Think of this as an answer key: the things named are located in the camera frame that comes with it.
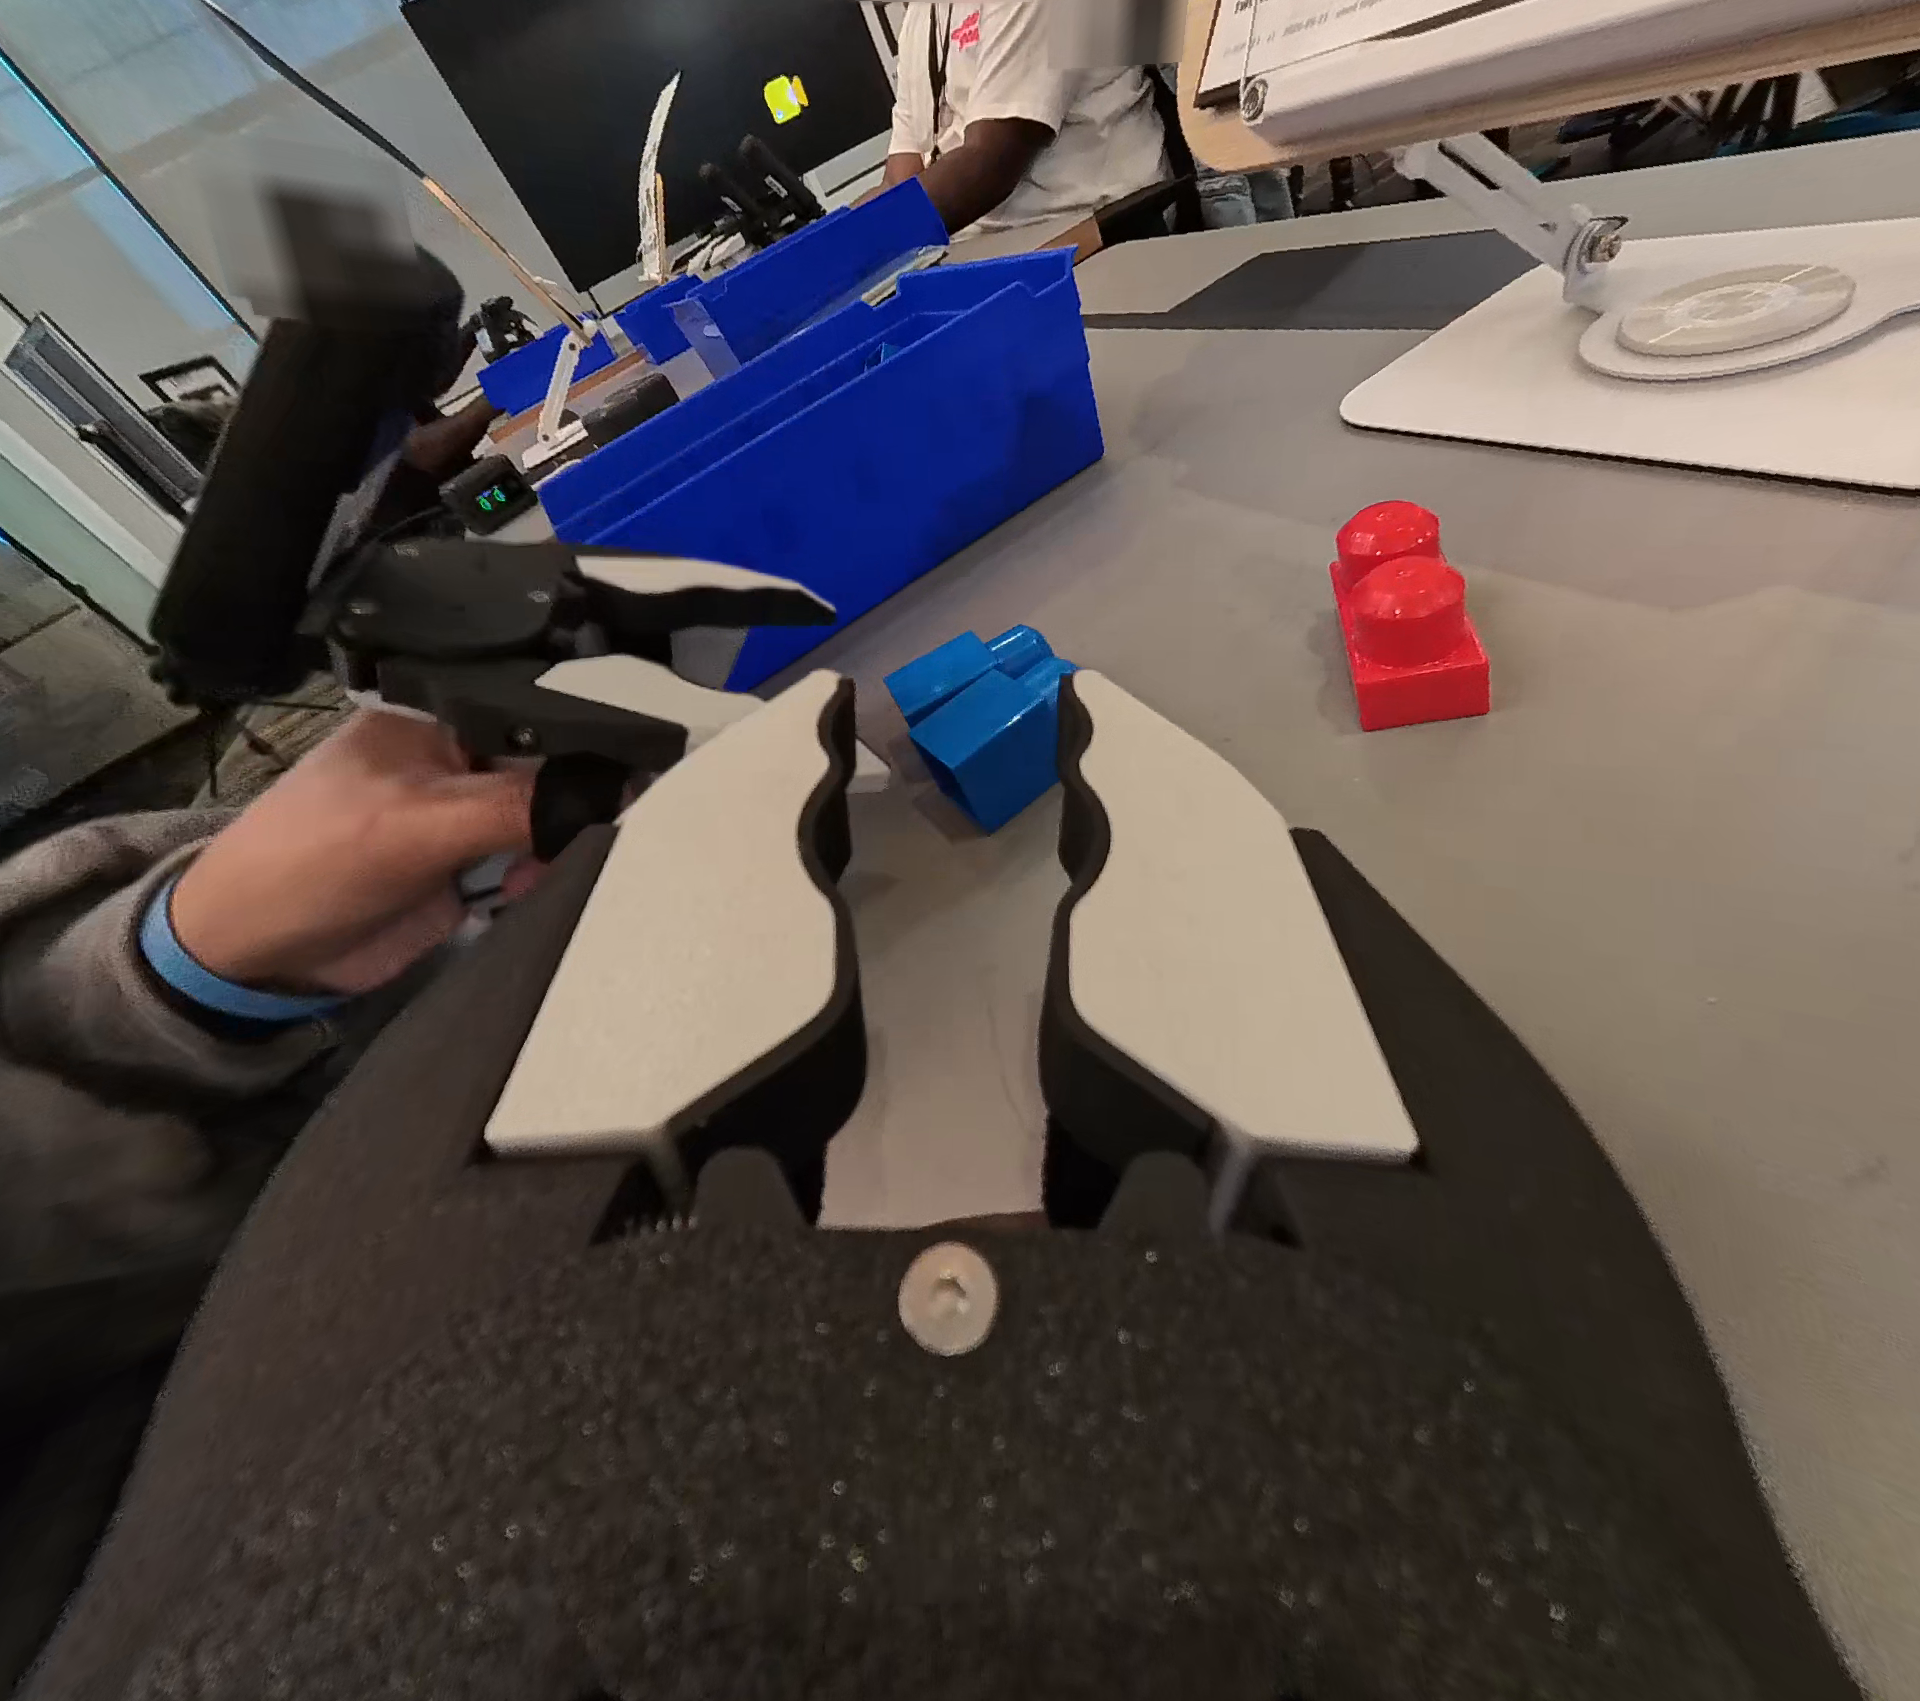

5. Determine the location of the upright white sheet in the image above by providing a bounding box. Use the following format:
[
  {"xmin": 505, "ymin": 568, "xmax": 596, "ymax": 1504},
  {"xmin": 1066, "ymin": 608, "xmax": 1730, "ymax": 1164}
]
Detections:
[{"xmin": 635, "ymin": 72, "xmax": 686, "ymax": 285}]

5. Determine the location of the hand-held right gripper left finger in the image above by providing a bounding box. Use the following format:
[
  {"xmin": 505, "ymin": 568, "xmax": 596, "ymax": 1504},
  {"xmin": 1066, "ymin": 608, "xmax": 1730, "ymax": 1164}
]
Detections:
[{"xmin": 482, "ymin": 669, "xmax": 872, "ymax": 1232}]

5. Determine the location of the blue tall toy block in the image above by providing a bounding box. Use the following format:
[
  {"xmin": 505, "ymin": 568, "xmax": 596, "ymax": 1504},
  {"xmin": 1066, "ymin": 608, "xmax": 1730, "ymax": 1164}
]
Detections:
[{"xmin": 906, "ymin": 662, "xmax": 1079, "ymax": 837}]

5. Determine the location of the person's left hand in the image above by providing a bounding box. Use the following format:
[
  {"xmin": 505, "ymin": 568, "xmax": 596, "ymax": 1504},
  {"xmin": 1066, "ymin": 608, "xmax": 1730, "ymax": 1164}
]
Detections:
[{"xmin": 171, "ymin": 710, "xmax": 549, "ymax": 998}]

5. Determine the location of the blue divided plastic bin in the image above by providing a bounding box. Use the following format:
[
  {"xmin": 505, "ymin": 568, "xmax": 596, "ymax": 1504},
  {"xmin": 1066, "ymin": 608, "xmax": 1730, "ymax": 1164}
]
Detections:
[{"xmin": 536, "ymin": 246, "xmax": 1108, "ymax": 693}]

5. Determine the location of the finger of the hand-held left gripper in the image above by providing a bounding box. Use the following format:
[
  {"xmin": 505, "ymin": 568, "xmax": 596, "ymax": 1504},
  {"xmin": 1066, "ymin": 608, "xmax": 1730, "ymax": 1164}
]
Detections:
[
  {"xmin": 532, "ymin": 655, "xmax": 893, "ymax": 795},
  {"xmin": 573, "ymin": 548, "xmax": 839, "ymax": 683}
]

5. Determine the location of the red two-stud toy block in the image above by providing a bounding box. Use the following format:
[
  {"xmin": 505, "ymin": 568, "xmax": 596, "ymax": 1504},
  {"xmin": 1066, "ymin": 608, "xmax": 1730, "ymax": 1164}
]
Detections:
[{"xmin": 1327, "ymin": 500, "xmax": 1494, "ymax": 734}]

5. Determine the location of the black charger green display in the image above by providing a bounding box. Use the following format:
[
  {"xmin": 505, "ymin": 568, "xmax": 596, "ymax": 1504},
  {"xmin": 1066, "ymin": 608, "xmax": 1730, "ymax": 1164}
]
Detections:
[{"xmin": 437, "ymin": 457, "xmax": 539, "ymax": 537}]

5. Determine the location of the blue wristband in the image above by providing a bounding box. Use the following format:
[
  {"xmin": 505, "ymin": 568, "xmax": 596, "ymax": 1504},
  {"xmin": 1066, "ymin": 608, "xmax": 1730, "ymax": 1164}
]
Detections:
[{"xmin": 137, "ymin": 876, "xmax": 348, "ymax": 1029}]

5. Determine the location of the grey desk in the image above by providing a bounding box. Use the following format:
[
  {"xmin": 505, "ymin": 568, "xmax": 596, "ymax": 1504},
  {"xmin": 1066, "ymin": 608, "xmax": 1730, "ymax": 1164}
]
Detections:
[{"xmin": 450, "ymin": 133, "xmax": 1920, "ymax": 1701}]

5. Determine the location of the black cylindrical container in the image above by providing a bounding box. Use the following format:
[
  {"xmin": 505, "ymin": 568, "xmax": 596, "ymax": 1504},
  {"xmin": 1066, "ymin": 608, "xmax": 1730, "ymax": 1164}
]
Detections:
[{"xmin": 575, "ymin": 368, "xmax": 684, "ymax": 450}]

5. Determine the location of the large black screen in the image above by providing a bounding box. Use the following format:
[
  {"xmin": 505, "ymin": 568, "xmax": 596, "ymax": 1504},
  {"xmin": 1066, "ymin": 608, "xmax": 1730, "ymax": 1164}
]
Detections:
[{"xmin": 402, "ymin": 0, "xmax": 902, "ymax": 300}]

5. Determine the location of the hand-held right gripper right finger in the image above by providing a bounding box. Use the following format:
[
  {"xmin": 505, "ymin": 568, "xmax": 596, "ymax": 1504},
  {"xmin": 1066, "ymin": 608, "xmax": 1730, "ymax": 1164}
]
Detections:
[{"xmin": 1037, "ymin": 669, "xmax": 1421, "ymax": 1234}]

